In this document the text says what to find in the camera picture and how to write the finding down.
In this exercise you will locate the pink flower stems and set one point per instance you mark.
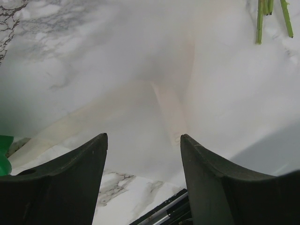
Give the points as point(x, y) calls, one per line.
point(265, 8)

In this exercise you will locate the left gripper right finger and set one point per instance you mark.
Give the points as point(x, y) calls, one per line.
point(223, 193)

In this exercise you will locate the white wrapping paper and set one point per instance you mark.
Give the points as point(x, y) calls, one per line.
point(145, 72)

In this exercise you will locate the green plastic basket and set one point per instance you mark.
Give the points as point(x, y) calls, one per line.
point(5, 165)

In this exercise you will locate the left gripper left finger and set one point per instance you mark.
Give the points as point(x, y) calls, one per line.
point(63, 191)

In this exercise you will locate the beige ribbon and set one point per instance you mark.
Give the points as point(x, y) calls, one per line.
point(143, 118)

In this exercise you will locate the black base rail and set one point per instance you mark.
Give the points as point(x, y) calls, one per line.
point(174, 211)

